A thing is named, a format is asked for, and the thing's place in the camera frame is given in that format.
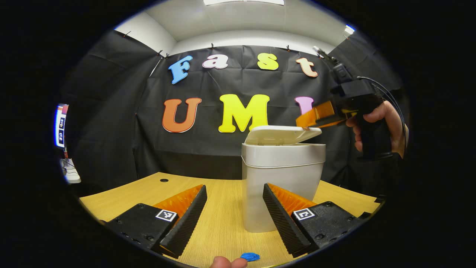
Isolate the ceiling light panel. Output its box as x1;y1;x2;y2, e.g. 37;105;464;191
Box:
203;0;285;6

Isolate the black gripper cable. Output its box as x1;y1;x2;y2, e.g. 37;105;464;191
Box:
357;76;408;149

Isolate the black backdrop cloth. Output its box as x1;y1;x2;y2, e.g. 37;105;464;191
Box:
61;30;409;196

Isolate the white desktop garbage bin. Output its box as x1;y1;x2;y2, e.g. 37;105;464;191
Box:
241;125;327;233

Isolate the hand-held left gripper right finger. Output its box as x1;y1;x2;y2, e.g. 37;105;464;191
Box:
263;183;367;258

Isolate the computer monitor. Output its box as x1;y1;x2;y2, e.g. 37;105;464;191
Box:
55;104;69;149

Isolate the wooden desktop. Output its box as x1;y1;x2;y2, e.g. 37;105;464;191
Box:
79;172;380;268

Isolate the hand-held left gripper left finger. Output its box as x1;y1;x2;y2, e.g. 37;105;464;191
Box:
105;184;208;259

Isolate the white side table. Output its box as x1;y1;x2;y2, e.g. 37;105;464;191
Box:
59;158;81;184

